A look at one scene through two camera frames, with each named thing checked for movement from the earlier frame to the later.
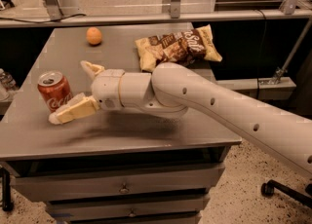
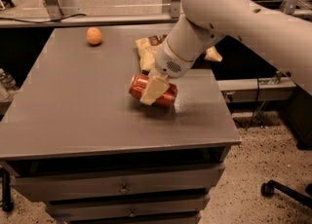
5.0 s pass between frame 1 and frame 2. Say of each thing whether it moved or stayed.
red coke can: moved
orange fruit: stayed
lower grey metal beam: stayed
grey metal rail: stayed
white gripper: moved
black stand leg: stayed
